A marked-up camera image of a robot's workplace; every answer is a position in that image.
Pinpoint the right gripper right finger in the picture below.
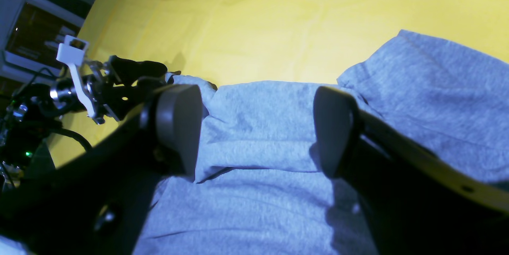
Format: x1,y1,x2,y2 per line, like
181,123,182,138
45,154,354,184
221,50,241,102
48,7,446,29
313,86,509,255

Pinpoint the grey t-shirt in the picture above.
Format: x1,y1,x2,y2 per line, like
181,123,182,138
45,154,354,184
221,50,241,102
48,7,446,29
133,30,509,255

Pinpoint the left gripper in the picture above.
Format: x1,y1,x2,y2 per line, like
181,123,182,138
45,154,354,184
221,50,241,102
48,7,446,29
50,55,174,125

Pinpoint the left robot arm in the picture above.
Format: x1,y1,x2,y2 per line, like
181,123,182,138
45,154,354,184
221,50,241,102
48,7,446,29
1,55,181,192

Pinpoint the yellow table cloth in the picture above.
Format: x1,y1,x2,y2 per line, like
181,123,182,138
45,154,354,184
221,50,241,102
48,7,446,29
46,0,509,168

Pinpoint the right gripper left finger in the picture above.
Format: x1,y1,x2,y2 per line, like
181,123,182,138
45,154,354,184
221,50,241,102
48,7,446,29
1,85,203,255

